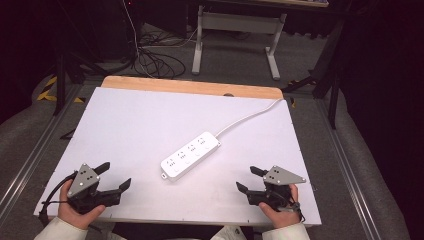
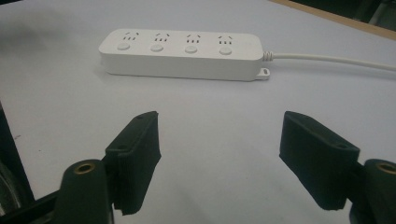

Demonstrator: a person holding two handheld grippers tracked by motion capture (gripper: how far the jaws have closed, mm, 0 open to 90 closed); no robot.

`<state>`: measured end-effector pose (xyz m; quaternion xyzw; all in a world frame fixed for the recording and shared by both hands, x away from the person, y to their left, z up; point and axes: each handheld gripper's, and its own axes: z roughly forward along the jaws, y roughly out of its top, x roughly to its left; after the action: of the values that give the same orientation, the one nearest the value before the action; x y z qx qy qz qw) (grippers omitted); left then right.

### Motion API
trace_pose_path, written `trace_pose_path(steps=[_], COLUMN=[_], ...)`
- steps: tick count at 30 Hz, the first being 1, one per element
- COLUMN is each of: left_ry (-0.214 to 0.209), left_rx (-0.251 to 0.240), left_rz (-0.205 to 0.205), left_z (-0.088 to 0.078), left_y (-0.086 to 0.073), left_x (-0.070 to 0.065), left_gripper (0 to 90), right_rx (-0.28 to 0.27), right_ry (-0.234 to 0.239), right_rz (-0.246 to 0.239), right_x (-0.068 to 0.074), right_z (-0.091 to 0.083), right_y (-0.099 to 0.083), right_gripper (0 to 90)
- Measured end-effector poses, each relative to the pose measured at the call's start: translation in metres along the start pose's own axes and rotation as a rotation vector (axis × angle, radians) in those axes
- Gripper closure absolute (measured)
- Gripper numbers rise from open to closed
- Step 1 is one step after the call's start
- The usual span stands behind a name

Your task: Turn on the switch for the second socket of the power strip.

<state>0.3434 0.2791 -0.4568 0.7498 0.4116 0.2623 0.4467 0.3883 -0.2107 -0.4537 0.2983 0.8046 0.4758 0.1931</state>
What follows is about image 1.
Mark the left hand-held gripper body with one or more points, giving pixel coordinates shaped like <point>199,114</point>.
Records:
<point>83,181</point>

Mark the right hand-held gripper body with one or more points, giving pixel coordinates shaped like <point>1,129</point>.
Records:
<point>280,176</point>

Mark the person's left hand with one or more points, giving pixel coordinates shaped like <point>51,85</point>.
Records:
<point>75,216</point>

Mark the person's right hand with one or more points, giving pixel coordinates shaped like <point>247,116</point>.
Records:
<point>283,218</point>

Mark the white power strip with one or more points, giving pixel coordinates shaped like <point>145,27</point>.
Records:
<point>190,156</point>

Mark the person's dark clothing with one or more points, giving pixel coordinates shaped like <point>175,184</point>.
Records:
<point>166,234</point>

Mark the black metal stand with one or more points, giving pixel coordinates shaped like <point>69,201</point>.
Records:
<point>60,86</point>
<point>333,100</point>

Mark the yellow black floor tape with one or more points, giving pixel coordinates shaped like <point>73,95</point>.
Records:
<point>46,90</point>

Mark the aluminium floor rail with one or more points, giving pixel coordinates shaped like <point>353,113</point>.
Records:
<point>33,157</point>
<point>346,173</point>

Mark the grey metal frame desk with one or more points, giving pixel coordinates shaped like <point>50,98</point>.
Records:
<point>240,22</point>

